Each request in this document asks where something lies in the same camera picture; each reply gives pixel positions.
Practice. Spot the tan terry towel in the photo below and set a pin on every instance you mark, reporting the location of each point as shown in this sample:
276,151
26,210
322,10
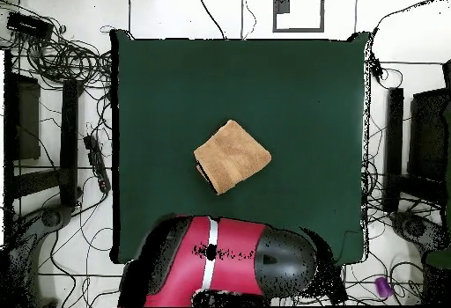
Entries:
232,156

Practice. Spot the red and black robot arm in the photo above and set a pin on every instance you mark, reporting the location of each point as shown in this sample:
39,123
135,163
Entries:
232,251

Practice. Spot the dark flat panel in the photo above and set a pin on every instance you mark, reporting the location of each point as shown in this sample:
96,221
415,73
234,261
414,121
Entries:
26,118

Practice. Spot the dark green table cloth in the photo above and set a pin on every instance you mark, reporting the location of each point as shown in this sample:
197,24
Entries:
176,93

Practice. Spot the black power strip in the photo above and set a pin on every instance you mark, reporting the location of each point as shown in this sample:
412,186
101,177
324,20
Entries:
97,163

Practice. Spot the grey stand base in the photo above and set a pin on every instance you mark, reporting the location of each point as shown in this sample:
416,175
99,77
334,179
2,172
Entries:
412,227
51,217

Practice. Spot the purple small object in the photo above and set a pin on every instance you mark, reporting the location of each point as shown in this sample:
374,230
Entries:
383,287

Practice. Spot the black electronics box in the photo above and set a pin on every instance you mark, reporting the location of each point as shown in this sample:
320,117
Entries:
28,24

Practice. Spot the grey square floor frame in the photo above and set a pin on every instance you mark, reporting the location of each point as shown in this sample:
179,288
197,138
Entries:
274,8

